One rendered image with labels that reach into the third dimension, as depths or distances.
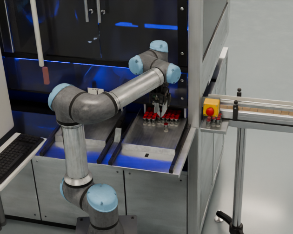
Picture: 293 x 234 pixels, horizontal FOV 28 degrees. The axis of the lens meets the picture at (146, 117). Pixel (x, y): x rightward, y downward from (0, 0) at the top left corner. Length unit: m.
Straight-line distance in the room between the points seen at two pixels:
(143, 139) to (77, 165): 0.62
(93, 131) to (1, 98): 0.50
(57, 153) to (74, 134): 0.59
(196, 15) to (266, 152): 1.90
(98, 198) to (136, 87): 0.46
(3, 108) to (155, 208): 1.00
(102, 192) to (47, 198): 1.25
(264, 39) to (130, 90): 4.09
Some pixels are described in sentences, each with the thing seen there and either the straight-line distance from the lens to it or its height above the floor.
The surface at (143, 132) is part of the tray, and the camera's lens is 2.89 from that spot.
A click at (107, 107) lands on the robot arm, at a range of 2.08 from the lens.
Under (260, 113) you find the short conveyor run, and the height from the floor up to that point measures 0.93.
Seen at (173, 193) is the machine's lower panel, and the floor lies 0.44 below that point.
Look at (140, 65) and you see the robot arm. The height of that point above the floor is 1.41.
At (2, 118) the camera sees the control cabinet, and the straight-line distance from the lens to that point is 3.09.
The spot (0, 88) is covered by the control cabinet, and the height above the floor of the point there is 1.07.
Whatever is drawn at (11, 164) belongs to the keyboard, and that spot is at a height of 0.83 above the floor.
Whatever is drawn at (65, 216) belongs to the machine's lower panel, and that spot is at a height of 0.16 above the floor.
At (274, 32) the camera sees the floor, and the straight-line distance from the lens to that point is 6.35.
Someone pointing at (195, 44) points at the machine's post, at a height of 1.33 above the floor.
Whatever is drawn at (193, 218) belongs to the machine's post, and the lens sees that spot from 3.28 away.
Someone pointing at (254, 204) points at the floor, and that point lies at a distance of 3.86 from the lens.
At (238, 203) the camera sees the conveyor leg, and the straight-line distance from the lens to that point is 3.35.
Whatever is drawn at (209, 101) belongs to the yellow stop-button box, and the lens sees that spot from 2.85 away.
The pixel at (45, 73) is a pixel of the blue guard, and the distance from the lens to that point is 3.04.
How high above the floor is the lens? 2.43
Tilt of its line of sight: 31 degrees down
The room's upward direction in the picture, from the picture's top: 2 degrees counter-clockwise
